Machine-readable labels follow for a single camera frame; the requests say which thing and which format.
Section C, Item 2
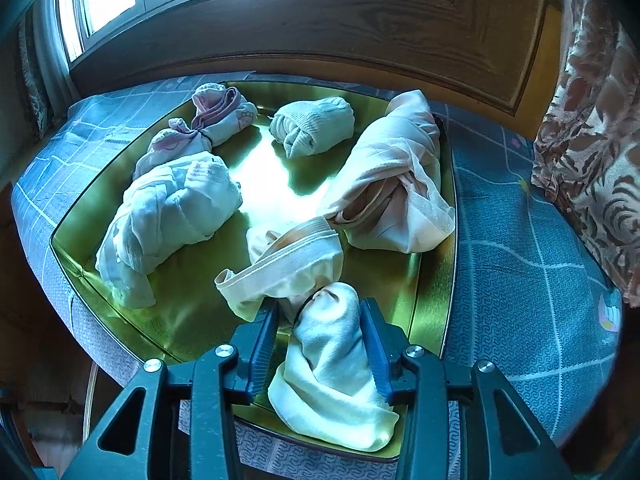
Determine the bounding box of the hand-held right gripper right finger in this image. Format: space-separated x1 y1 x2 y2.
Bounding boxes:
359 297 576 480

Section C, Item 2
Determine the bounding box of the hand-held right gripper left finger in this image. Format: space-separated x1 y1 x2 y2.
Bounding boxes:
60 302 281 480

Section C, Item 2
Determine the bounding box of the cream underwear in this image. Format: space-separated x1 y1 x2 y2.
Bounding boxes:
214 217 346 323

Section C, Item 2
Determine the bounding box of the white pink garment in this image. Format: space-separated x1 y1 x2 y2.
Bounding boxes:
95 151 244 309

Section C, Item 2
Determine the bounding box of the red box with gold inside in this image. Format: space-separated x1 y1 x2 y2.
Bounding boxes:
50 79 458 461

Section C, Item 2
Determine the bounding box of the cream garment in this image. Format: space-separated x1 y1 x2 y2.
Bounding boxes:
320 89 457 253

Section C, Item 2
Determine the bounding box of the white sock roll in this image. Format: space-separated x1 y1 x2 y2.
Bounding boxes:
269 96 356 160

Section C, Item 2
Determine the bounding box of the pink sock bundle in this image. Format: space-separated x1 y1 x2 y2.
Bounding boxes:
132 83 258 181

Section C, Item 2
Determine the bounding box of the blue checked cloth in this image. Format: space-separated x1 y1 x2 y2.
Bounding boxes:
10 75 626 480

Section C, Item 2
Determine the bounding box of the brown patterned curtain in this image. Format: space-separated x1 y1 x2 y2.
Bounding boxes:
530 0 640 308

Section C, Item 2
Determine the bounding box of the dark side curtain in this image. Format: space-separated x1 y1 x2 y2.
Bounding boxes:
17 15 51 136

